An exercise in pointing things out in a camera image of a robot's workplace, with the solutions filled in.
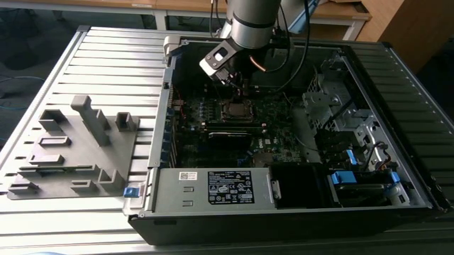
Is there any silver CPU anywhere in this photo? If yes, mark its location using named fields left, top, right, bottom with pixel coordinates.
left=226, top=104, right=250, bottom=118

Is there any metal socket cover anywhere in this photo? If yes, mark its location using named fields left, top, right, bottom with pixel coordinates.
left=222, top=98, right=257, bottom=123

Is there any CPU socket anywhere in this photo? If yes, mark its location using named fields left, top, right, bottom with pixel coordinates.
left=219, top=99, right=258, bottom=123

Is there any silver metal drive cage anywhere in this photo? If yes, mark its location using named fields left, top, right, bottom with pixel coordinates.
left=301, top=53, right=381, bottom=133

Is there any green motherboard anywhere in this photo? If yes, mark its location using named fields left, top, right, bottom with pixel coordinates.
left=173, top=89, right=312, bottom=168

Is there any black graphics card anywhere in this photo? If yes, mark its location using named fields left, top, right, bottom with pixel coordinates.
left=207, top=130, right=256, bottom=156

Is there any black plastic air shroud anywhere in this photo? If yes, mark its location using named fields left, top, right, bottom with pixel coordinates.
left=272, top=164, right=332, bottom=210

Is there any hard disk blue carrier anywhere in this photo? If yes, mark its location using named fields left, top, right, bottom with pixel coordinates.
left=329, top=171, right=390, bottom=208

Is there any grey power supply unit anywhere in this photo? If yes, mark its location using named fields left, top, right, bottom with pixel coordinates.
left=153, top=167, right=278, bottom=213

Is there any wooden cabinet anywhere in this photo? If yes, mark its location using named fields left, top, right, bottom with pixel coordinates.
left=357, top=0, right=454, bottom=74

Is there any grey parts rack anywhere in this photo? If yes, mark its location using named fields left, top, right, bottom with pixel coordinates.
left=6, top=95, right=142, bottom=200

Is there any black PC case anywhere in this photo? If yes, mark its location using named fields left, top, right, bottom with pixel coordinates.
left=122, top=35, right=454, bottom=247

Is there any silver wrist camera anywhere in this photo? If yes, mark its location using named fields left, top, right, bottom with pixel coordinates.
left=198, top=41, right=243, bottom=86

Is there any black camera cable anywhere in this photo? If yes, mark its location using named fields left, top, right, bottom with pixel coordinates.
left=226, top=0, right=313, bottom=92

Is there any pale grey case handle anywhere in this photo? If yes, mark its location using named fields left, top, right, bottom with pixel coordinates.
left=162, top=36, right=183, bottom=65

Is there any thick black cable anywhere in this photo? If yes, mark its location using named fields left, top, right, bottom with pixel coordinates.
left=321, top=98, right=354, bottom=133

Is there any black disk bay bracket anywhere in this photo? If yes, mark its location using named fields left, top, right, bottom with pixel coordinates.
left=314, top=129, right=361, bottom=171

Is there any wooden desk white frame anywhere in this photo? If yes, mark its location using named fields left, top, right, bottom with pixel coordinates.
left=155, top=0, right=373, bottom=41

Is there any black cable with plug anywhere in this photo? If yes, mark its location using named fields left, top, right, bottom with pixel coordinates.
left=365, top=140, right=389, bottom=167

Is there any blue floor cable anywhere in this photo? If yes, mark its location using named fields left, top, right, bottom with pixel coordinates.
left=0, top=75, right=47, bottom=83

